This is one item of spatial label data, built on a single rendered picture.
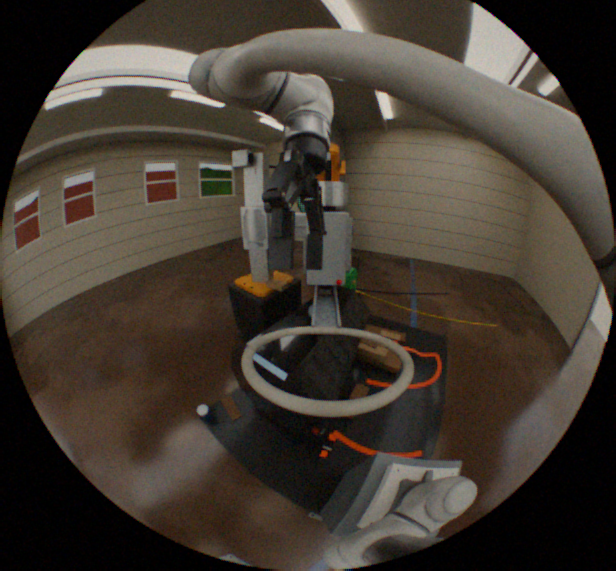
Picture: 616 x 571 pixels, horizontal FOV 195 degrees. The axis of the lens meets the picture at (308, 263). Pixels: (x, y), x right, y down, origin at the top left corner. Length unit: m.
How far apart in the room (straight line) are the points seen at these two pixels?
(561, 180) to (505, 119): 0.05
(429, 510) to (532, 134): 0.61
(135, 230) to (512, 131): 6.68
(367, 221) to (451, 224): 2.64
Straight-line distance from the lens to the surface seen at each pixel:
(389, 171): 5.90
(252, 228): 1.66
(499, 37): 3.25
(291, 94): 0.37
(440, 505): 0.57
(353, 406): 0.36
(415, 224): 5.84
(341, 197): 0.92
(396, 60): 0.17
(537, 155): 0.16
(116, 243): 6.57
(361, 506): 0.83
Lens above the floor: 1.61
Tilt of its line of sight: 20 degrees down
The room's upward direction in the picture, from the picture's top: straight up
